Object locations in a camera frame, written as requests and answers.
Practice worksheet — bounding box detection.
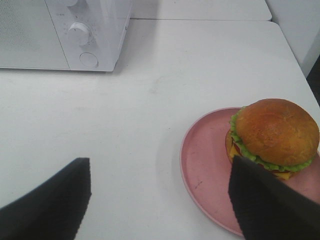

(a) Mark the white microwave door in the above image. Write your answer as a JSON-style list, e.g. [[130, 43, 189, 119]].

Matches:
[[0, 0, 70, 70]]

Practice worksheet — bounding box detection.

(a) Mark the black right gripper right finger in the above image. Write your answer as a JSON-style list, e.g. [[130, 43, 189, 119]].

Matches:
[[228, 155, 320, 240]]

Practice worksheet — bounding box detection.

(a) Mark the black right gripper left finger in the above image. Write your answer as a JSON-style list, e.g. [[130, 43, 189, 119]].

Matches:
[[0, 157, 92, 240]]

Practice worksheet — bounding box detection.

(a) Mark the pink round plate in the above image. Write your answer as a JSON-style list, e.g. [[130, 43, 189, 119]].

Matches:
[[181, 108, 320, 236]]

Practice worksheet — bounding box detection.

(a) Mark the round white door button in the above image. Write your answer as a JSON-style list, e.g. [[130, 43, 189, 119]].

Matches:
[[79, 52, 99, 68]]

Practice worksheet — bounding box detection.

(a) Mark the lower white microwave knob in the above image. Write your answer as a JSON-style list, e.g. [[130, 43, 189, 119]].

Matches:
[[67, 22, 91, 46]]

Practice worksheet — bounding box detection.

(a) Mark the white microwave oven body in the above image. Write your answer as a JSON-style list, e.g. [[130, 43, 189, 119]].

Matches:
[[45, 0, 133, 72]]

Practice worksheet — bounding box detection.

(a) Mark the burger with lettuce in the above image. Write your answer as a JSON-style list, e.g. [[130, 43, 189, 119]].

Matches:
[[225, 98, 320, 181]]

